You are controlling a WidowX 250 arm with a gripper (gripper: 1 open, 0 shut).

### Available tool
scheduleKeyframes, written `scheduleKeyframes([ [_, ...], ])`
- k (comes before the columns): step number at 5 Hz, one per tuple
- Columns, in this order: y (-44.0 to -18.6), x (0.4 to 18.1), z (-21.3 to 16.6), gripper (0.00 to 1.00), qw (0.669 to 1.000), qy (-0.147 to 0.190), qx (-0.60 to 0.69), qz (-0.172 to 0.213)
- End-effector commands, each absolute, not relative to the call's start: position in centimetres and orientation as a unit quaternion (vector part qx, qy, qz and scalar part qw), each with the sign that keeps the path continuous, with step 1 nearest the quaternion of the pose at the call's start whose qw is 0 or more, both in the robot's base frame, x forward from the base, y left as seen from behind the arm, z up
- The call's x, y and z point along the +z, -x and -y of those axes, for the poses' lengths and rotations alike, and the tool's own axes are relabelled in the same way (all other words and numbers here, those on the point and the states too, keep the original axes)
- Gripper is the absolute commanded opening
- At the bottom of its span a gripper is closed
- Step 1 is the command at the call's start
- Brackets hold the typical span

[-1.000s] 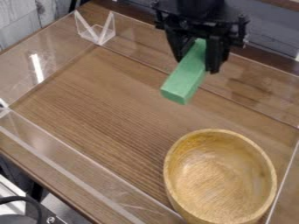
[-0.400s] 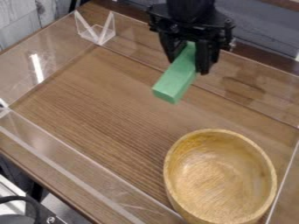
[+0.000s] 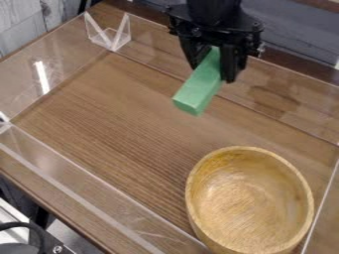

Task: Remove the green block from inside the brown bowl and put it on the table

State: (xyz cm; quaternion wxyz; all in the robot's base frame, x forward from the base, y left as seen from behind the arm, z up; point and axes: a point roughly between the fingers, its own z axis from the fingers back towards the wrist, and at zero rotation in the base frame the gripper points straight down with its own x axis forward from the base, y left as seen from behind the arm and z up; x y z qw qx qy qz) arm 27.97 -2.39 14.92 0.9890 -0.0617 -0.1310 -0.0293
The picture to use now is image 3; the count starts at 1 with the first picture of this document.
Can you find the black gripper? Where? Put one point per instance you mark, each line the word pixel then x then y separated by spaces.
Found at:
pixel 219 23

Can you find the green rectangular block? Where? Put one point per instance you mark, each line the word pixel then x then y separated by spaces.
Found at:
pixel 202 85

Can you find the brown wooden bowl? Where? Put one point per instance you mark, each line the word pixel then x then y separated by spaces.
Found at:
pixel 250 203

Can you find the clear acrylic corner bracket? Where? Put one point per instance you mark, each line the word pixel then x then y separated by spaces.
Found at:
pixel 110 38

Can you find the clear acrylic tray wall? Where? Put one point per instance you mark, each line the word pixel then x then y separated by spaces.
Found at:
pixel 98 146

